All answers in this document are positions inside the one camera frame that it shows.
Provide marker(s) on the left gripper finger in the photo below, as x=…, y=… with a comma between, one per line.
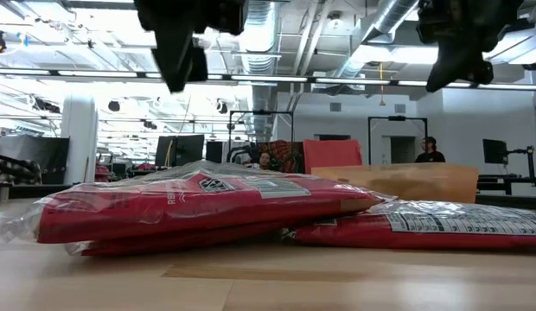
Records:
x=199, y=65
x=175, y=60

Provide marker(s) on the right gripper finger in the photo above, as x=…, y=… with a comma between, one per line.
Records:
x=483, y=72
x=451, y=65

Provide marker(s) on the red popcorn bag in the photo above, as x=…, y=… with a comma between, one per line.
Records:
x=423, y=233
x=173, y=242
x=186, y=203

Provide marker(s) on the led light bar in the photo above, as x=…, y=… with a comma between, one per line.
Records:
x=268, y=78

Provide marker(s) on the small black monitor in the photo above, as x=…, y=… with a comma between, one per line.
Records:
x=495, y=151

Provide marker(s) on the large black monitor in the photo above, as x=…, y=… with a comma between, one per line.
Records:
x=181, y=150

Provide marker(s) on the person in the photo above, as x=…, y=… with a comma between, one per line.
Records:
x=430, y=153
x=265, y=160

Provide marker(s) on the white pillar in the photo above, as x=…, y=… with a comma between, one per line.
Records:
x=80, y=142

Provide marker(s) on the patterned red fabric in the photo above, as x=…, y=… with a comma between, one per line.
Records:
x=287, y=155

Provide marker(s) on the red-orange panel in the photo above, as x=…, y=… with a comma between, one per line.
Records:
x=333, y=153

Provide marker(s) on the dark grey partition panel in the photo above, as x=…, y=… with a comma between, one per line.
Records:
x=39, y=155

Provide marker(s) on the plaid fabric item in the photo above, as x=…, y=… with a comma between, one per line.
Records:
x=13, y=170

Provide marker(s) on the black frame stand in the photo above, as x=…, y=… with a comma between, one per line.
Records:
x=397, y=118
x=261, y=113

